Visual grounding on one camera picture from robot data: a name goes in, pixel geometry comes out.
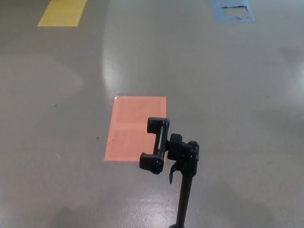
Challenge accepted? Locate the torn blue floor marking rectangle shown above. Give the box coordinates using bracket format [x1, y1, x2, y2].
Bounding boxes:
[210, 0, 255, 24]

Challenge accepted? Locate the yellow floor marking rectangle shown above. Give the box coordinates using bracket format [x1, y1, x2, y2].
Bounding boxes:
[36, 0, 89, 29]

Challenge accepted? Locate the orange floor marking rectangle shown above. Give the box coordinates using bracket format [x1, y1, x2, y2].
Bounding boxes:
[101, 94, 169, 165]

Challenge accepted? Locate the black phone stand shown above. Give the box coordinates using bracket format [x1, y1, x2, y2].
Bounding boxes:
[138, 115, 203, 228]

